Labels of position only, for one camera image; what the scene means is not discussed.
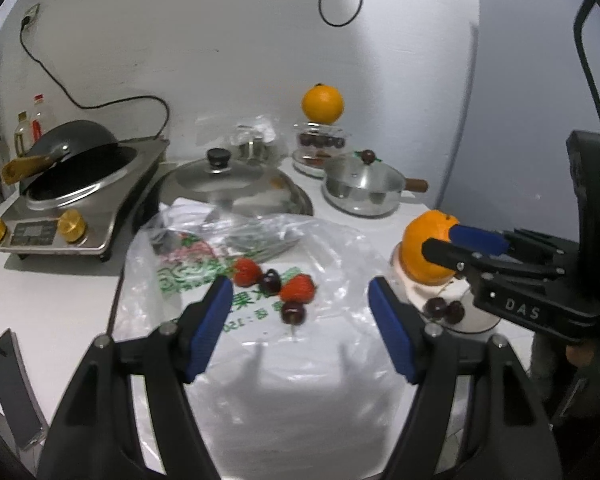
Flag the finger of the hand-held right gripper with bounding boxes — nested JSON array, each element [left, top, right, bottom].
[[421, 238, 567, 287], [449, 224, 581, 272]]

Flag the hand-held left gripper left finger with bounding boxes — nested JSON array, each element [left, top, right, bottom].
[[39, 275, 236, 480]]

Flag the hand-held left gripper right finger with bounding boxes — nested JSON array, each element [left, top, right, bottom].
[[367, 275, 563, 480]]

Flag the large orange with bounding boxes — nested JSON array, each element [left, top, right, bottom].
[[399, 210, 461, 286]]

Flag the white plate with dark rim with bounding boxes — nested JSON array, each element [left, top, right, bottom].
[[390, 242, 503, 336]]

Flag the red strawberry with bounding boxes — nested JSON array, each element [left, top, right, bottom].
[[233, 258, 263, 287], [279, 274, 317, 306]]

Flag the white plastic bag green print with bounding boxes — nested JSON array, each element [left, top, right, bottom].
[[109, 200, 423, 480]]

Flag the person's right hand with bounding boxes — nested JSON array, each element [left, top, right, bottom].
[[565, 342, 595, 367]]

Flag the crumpled clear plastic bag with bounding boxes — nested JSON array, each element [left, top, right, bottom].
[[147, 199, 311, 263]]

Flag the steel pot lid wooden knob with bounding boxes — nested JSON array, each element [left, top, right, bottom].
[[325, 148, 406, 198]]

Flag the glass lid black knob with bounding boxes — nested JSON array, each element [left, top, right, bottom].
[[167, 147, 293, 211]]

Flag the large glass pan lid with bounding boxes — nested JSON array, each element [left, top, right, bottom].
[[145, 162, 315, 221]]

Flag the steel induction cooker gold knobs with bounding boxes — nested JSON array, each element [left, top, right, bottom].
[[0, 137, 171, 263]]

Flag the glass container with cherries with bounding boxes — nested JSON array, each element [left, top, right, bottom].
[[292, 121, 353, 178]]

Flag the plastic-wrapped steel cups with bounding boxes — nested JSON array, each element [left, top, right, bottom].
[[232, 119, 281, 161]]

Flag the small orange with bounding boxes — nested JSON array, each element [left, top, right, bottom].
[[301, 83, 345, 124]]

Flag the black smartphone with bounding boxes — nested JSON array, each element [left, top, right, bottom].
[[0, 328, 49, 452]]

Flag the red cap bottle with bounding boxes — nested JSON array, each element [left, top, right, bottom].
[[31, 92, 51, 141]]

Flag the yellow oil bottle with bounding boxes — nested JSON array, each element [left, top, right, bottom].
[[12, 112, 33, 158]]

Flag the small steel pot wooden handle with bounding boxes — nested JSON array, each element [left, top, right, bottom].
[[321, 175, 429, 218]]

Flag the black cooker power cable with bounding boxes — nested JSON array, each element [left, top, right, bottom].
[[19, 15, 172, 141]]

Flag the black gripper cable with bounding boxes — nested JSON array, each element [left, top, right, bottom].
[[572, 0, 600, 136]]

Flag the black wok wooden handle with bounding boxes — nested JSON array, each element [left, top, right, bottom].
[[1, 120, 118, 186]]

